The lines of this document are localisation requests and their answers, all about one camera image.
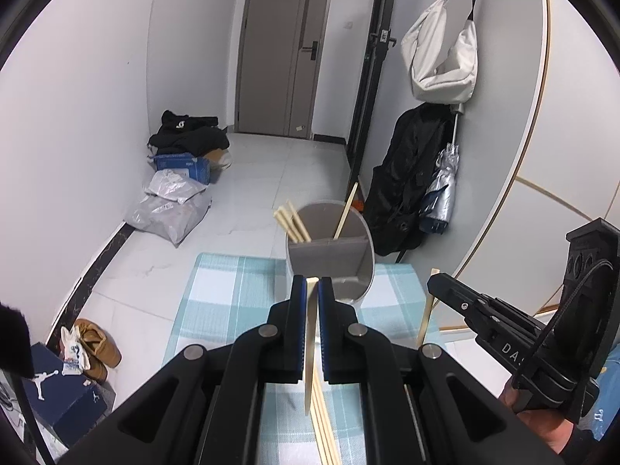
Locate grey brown door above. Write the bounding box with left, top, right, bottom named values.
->
left=235, top=0, right=335, bottom=140

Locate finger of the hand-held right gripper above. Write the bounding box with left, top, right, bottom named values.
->
left=427, top=274, right=505, bottom=336

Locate large grey plastic mailer bag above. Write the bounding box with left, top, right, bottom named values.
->
left=123, top=193, right=214, bottom=248

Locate wooden chopstick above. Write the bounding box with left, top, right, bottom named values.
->
left=272, top=210, right=295, bottom=244
left=279, top=206, right=303, bottom=244
left=287, top=201, right=311, bottom=243
left=417, top=267, right=441, bottom=350
left=304, top=276, right=320, bottom=416
left=333, top=181, right=359, bottom=241

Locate brown shoe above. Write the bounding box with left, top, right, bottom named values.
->
left=72, top=319, right=122, bottom=368
left=80, top=349, right=110, bottom=382

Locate white shoulder bag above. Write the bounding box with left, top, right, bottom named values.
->
left=401, top=0, right=480, bottom=103

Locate blue printed clothing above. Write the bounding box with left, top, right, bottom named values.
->
left=579, top=363, right=617, bottom=446

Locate black braided cable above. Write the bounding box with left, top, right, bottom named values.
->
left=513, top=259, right=612, bottom=391

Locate small grey plastic mailer bag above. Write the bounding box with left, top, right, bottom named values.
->
left=145, top=169, right=207, bottom=204

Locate dark cloth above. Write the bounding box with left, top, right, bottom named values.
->
left=0, top=303, right=36, bottom=379

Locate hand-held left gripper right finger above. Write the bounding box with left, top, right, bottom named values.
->
left=319, top=276, right=568, bottom=465

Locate dark blue shoe box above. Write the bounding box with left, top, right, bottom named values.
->
left=22, top=341, right=114, bottom=446

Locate blue cardboard box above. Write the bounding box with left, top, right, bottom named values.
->
left=154, top=152, right=211, bottom=185

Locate white grey utensil holder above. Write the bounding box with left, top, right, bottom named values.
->
left=285, top=200, right=375, bottom=305

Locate silver folded umbrella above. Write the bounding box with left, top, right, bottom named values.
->
left=419, top=104, right=468, bottom=236

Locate bunch of wooden chopsticks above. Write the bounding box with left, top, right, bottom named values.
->
left=310, top=378, right=342, bottom=465

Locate person's right hand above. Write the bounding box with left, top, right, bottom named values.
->
left=499, top=377, right=579, bottom=453

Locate brown cardboard piece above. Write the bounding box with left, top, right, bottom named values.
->
left=203, top=148, right=233, bottom=170

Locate black framed door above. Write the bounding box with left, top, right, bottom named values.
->
left=345, top=0, right=400, bottom=189

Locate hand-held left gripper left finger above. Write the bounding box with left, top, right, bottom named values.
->
left=57, top=275, right=308, bottom=465

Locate blue white checkered cloth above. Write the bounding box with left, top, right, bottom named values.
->
left=162, top=252, right=441, bottom=465

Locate white wardrobe with gold trim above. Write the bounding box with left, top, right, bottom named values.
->
left=446, top=0, right=620, bottom=330

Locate black clothing pile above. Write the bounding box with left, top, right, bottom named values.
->
left=148, top=110, right=231, bottom=156

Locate black coat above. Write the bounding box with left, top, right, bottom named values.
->
left=362, top=103, right=458, bottom=257

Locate white printed sock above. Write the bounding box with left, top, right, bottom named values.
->
left=60, top=327, right=91, bottom=377

